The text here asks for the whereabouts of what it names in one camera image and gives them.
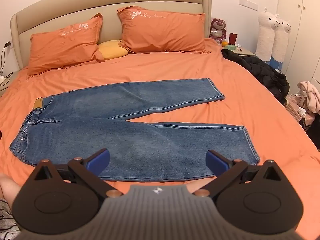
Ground white alpaca plush toy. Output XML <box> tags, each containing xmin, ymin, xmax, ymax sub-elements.
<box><xmin>255</xmin><ymin>8</ymin><xmax>280</xmax><ymax>62</ymax></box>
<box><xmin>269</xmin><ymin>14</ymin><xmax>292</xmax><ymax>72</ymax></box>

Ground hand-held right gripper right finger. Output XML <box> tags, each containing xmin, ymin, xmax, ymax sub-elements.
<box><xmin>194</xmin><ymin>150</ymin><xmax>284</xmax><ymax>198</ymax></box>

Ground grey patterned cloth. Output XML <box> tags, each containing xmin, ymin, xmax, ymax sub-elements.
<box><xmin>0</xmin><ymin>197</ymin><xmax>21</xmax><ymax>240</ymax></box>

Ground white wall switch panel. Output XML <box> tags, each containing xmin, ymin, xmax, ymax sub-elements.
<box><xmin>239</xmin><ymin>0</ymin><xmax>258</xmax><ymax>11</ymax></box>

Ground blue denim pants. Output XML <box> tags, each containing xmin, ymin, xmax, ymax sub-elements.
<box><xmin>9</xmin><ymin>78</ymin><xmax>261</xmax><ymax>182</ymax></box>

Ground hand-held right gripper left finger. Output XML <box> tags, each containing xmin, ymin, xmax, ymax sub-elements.
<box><xmin>34</xmin><ymin>148</ymin><xmax>123</xmax><ymax>198</ymax></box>

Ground white wardrobe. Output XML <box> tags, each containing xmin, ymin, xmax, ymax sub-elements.
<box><xmin>276</xmin><ymin>0</ymin><xmax>320</xmax><ymax>85</ymax></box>

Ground person's leg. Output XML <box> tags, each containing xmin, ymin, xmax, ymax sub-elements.
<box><xmin>0</xmin><ymin>172</ymin><xmax>22</xmax><ymax>205</ymax></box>

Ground pink clothing pile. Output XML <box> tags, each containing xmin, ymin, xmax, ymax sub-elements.
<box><xmin>297</xmin><ymin>81</ymin><xmax>318</xmax><ymax>113</ymax></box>

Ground bedside table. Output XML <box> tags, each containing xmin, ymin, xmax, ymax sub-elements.
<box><xmin>221</xmin><ymin>43</ymin><xmax>256</xmax><ymax>58</ymax></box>

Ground pink bear plush toy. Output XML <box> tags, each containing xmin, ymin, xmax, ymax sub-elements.
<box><xmin>209</xmin><ymin>17</ymin><xmax>227</xmax><ymax>44</ymax></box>

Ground black puffer jacket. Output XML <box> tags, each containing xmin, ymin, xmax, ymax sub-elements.
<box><xmin>221</xmin><ymin>49</ymin><xmax>290</xmax><ymax>105</ymax></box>

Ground orange embroidered pillow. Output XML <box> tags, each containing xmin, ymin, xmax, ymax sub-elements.
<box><xmin>27</xmin><ymin>14</ymin><xmax>105</xmax><ymax>77</ymax></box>
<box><xmin>117</xmin><ymin>6</ymin><xmax>212</xmax><ymax>54</ymax></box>

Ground small yellow pillow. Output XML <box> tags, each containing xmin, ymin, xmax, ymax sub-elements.
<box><xmin>97</xmin><ymin>40</ymin><xmax>129</xmax><ymax>60</ymax></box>

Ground beige upholstered headboard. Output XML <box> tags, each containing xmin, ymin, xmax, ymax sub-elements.
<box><xmin>10</xmin><ymin>0</ymin><xmax>212</xmax><ymax>70</ymax></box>

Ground pink suitcase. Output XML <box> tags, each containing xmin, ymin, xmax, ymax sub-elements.
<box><xmin>285</xmin><ymin>94</ymin><xmax>317</xmax><ymax>132</ymax></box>

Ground black charger cable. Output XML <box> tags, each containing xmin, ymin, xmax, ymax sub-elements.
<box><xmin>0</xmin><ymin>41</ymin><xmax>13</xmax><ymax>80</ymax></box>

